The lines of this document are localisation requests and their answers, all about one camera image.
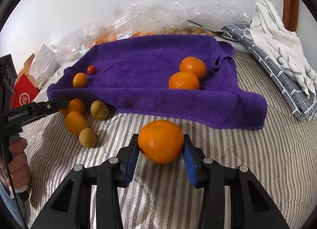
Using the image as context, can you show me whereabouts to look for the yellow-green round fruit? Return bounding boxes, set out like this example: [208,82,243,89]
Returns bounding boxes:
[79,128,98,148]
[90,100,110,120]

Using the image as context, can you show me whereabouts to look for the white striped towel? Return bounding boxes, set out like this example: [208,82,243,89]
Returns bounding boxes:
[244,0,317,99]

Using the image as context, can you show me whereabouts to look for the grey checked folded cloth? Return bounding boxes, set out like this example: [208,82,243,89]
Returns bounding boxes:
[222,22,317,122]

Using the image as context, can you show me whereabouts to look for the oblong orange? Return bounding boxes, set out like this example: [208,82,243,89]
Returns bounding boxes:
[65,111,89,135]

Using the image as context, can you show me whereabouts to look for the clear plastic bag of oranges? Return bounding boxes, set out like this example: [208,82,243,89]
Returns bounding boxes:
[56,0,189,57]

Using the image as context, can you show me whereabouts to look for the red paper bag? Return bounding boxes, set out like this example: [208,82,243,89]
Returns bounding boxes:
[11,74,40,109]

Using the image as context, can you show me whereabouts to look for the grey striped bedsheet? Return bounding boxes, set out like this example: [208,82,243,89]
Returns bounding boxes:
[21,51,317,229]

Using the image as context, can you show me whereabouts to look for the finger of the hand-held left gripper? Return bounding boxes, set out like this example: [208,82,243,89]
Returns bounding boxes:
[32,96,71,120]

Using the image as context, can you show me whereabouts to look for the person's blue jeans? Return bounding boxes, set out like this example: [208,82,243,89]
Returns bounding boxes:
[0,182,26,229]

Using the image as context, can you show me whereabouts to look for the person's left hand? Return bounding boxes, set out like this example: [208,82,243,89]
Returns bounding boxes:
[0,137,31,193]

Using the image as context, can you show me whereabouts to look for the purple towel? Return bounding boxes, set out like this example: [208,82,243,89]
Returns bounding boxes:
[47,34,268,130]

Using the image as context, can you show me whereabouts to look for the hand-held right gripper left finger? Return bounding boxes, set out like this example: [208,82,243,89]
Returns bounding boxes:
[31,134,139,229]

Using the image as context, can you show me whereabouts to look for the brown wooden door frame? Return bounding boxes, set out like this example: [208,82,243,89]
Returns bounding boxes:
[282,0,300,32]

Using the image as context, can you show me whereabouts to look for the white plastic bag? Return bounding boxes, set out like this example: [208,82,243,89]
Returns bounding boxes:
[28,43,61,81]

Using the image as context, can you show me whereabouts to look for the black cable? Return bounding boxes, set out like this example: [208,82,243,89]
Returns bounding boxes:
[187,20,233,44]

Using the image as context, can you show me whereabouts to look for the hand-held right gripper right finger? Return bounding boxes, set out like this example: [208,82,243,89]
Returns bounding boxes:
[183,134,289,229]

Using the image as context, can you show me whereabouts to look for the large orange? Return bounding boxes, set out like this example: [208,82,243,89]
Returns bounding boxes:
[169,71,200,90]
[138,120,185,164]
[179,56,207,79]

